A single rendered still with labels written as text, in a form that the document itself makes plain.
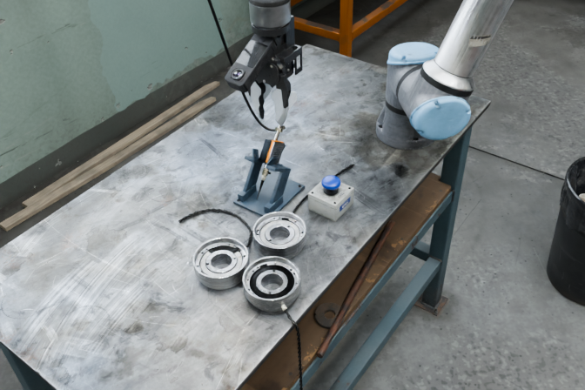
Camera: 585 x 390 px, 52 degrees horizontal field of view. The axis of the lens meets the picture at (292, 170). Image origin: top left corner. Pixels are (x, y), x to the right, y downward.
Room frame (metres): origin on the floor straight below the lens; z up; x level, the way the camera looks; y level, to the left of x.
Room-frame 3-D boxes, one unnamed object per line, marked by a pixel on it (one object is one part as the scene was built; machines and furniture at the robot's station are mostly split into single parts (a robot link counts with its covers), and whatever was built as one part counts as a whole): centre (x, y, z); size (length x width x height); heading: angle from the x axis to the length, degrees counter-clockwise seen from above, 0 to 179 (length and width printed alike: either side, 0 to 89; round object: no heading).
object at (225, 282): (0.79, 0.14, 0.82); 0.10 x 0.10 x 0.04
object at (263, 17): (1.04, 0.03, 1.21); 0.08 x 0.08 x 0.05
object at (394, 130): (1.23, -0.29, 0.85); 0.15 x 0.15 x 0.10
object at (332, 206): (0.97, -0.08, 0.82); 0.08 x 0.07 x 0.05; 142
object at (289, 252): (0.86, 0.03, 0.82); 0.10 x 0.10 x 0.04
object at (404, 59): (1.22, -0.29, 0.97); 0.13 x 0.12 x 0.14; 8
